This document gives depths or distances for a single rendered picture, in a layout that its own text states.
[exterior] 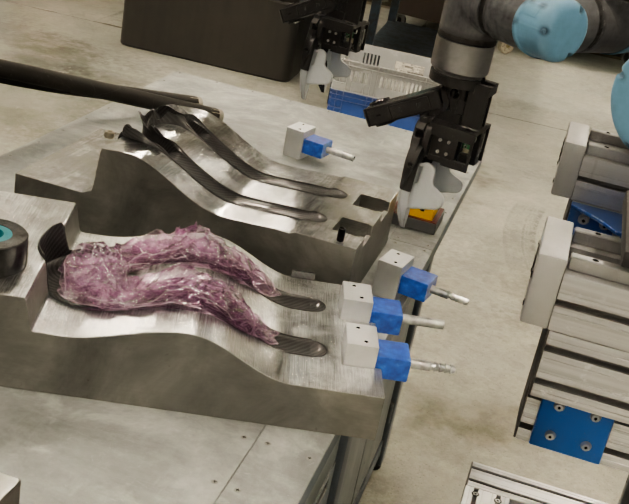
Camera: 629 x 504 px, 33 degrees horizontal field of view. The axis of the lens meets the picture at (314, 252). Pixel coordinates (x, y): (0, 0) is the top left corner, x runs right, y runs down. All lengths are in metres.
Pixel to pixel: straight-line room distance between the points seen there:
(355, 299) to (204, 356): 0.24
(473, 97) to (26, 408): 0.66
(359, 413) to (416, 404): 1.67
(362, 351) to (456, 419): 1.64
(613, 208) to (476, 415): 1.22
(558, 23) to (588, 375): 0.41
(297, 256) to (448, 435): 1.39
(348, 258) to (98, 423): 0.44
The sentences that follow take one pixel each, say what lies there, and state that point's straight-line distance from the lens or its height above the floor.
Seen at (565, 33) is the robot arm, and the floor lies 1.22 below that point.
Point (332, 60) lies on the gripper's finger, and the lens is 1.93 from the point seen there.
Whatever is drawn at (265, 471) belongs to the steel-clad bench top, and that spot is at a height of 0.80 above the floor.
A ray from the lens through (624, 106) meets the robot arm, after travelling 1.10.
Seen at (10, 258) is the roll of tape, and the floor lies 0.93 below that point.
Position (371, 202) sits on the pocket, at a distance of 1.57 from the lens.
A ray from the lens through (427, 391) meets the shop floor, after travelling 2.88.
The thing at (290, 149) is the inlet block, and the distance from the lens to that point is 1.94.
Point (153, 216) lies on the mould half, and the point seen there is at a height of 0.85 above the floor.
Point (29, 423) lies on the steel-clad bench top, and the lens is 1.11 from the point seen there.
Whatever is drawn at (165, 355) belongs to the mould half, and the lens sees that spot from 1.11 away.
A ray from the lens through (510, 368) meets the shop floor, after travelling 3.11.
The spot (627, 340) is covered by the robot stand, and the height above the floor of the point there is 0.92.
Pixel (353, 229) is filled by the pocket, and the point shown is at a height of 0.88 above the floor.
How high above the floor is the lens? 1.43
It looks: 24 degrees down
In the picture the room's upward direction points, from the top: 11 degrees clockwise
